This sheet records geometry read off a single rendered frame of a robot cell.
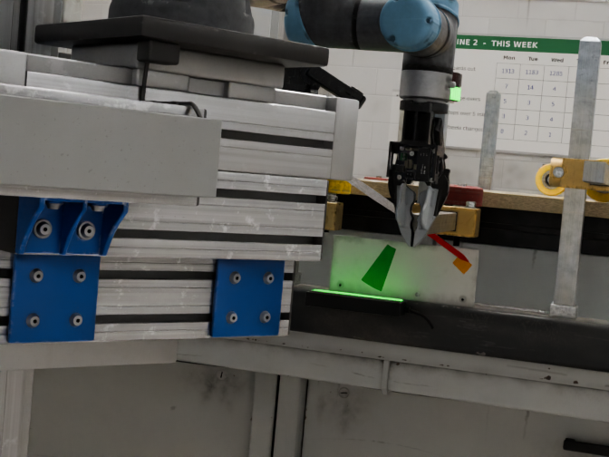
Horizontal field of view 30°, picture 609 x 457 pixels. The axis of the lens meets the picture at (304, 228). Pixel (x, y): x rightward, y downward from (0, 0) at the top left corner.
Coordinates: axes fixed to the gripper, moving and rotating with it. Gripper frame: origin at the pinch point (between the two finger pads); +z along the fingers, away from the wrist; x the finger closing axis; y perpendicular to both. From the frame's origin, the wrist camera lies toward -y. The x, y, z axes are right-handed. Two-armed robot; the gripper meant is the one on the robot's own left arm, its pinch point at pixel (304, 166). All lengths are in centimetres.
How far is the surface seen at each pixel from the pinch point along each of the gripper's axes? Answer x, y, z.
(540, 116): -689, -222, -57
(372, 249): -1.1, -13.3, 13.6
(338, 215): -5.3, -7.0, 8.2
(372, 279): -0.9, -13.6, 18.9
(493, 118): -103, -55, -17
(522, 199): -8.7, -41.1, 2.6
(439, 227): 18.5, -21.3, 7.8
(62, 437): -50, 45, 64
